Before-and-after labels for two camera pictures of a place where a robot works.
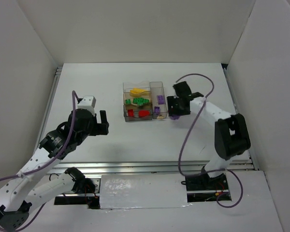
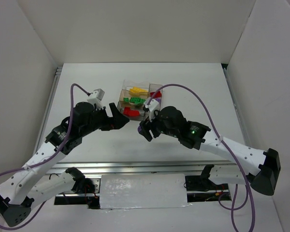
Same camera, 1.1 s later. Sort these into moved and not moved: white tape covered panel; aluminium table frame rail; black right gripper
Moved: black right gripper
Not moved: white tape covered panel; aluminium table frame rail
